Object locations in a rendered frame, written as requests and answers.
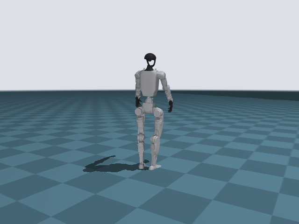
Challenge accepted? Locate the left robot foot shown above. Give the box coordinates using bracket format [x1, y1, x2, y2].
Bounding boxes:
[139, 162, 145, 169]

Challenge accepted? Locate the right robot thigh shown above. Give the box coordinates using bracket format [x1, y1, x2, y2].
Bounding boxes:
[150, 107, 164, 144]

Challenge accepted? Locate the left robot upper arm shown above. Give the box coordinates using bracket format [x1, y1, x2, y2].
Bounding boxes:
[135, 70, 141, 89]

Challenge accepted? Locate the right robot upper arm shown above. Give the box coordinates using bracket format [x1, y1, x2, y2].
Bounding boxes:
[157, 71, 168, 91]

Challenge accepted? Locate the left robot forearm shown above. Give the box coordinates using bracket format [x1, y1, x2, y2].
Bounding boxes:
[135, 85, 141, 99]

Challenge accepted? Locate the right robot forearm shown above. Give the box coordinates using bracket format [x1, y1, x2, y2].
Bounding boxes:
[165, 85, 173, 102]

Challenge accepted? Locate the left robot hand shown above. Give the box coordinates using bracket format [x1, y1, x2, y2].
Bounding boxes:
[135, 97, 142, 107]

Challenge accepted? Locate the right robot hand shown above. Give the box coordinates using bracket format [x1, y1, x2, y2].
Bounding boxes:
[168, 100, 173, 112]

